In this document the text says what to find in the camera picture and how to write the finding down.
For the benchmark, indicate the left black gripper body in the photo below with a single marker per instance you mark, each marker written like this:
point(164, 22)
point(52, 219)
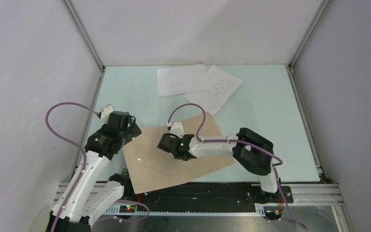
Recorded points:
point(132, 131)

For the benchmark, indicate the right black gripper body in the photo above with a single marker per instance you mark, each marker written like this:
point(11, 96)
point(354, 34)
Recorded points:
point(175, 156)

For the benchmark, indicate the brown cardboard folder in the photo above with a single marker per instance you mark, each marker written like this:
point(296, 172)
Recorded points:
point(152, 169)

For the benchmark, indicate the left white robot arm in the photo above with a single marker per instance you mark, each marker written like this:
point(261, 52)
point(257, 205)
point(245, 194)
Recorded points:
point(74, 211)

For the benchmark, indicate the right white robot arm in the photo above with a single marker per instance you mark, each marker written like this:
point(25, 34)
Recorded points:
point(252, 151)

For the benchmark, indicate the printed white paper sheet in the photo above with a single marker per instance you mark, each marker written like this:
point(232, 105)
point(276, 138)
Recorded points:
point(223, 85)

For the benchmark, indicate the left circuit board with LEDs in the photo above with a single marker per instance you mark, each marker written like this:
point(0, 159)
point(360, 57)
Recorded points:
point(127, 209)

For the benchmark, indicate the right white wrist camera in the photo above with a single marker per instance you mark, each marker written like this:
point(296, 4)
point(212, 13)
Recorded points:
point(177, 129)

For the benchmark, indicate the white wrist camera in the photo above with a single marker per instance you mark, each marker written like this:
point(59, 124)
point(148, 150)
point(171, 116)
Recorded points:
point(177, 129)
point(105, 113)

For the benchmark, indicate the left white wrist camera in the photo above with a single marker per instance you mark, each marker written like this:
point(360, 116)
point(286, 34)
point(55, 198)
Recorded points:
point(105, 113)

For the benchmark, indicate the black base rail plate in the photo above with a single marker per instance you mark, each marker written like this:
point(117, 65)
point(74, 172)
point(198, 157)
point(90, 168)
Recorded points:
point(198, 197)

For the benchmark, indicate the right circuit board with wires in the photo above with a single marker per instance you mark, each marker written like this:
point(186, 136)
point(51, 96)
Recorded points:
point(272, 214)

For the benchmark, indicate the aluminium frame rail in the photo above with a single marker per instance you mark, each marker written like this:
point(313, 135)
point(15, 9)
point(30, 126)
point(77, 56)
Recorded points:
point(315, 194)

